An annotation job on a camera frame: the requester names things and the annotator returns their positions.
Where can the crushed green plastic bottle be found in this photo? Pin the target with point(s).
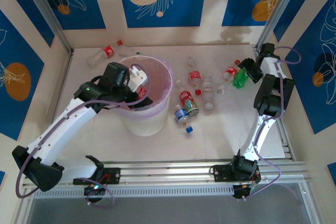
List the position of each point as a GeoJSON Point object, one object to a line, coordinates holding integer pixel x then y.
{"type": "Point", "coordinates": [240, 79]}

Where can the red label cola bottle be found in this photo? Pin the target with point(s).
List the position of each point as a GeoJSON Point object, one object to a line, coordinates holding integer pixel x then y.
{"type": "Point", "coordinates": [108, 51]}
{"type": "Point", "coordinates": [231, 72]}
{"type": "Point", "coordinates": [143, 93]}
{"type": "Point", "coordinates": [194, 76]}

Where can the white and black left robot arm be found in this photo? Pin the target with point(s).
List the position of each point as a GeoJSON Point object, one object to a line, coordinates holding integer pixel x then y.
{"type": "Point", "coordinates": [52, 140]}

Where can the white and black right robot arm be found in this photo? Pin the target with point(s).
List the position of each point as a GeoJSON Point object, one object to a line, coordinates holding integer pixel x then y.
{"type": "Point", "coordinates": [258, 134]}

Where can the purple plastic bin liner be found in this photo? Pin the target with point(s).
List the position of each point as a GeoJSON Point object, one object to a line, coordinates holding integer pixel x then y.
{"type": "Point", "coordinates": [160, 72]}

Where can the white plastic bin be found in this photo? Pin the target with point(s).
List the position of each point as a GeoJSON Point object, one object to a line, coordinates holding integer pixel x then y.
{"type": "Point", "coordinates": [149, 124]}

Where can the crushed clear plastic bottle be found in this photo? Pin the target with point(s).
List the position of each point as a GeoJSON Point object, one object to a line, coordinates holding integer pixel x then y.
{"type": "Point", "coordinates": [221, 89]}

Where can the white label clear bottle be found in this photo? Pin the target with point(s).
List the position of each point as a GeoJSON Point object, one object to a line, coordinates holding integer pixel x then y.
{"type": "Point", "coordinates": [208, 87]}

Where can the loose red bottle cap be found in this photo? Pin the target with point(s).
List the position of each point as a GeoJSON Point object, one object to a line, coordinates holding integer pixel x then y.
{"type": "Point", "coordinates": [198, 92]}

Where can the red green Qoo bottle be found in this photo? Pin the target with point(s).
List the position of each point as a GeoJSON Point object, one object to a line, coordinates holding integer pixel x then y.
{"type": "Point", "coordinates": [187, 100]}

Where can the blue label water bottle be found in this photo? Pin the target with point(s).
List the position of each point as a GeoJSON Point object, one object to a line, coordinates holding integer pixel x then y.
{"type": "Point", "coordinates": [181, 115]}

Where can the loose blue bottle cap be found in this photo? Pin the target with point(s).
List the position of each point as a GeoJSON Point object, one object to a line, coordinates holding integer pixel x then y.
{"type": "Point", "coordinates": [189, 129]}

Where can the grey panel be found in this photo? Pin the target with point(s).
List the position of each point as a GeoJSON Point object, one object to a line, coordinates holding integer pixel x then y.
{"type": "Point", "coordinates": [168, 211]}

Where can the aluminium frame post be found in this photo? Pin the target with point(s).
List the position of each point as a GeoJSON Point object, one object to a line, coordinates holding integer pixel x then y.
{"type": "Point", "coordinates": [278, 6]}
{"type": "Point", "coordinates": [50, 14]}

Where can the aluminium side rail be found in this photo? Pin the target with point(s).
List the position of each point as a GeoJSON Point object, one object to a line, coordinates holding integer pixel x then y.
{"type": "Point", "coordinates": [286, 142]}

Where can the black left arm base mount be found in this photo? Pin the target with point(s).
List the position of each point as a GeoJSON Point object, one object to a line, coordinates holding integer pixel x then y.
{"type": "Point", "coordinates": [110, 175]}

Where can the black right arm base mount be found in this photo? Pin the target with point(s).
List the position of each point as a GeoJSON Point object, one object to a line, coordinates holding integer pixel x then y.
{"type": "Point", "coordinates": [220, 172]}

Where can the aluminium mounting rail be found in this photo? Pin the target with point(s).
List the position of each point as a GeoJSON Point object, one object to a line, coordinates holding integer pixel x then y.
{"type": "Point", "coordinates": [168, 171]}

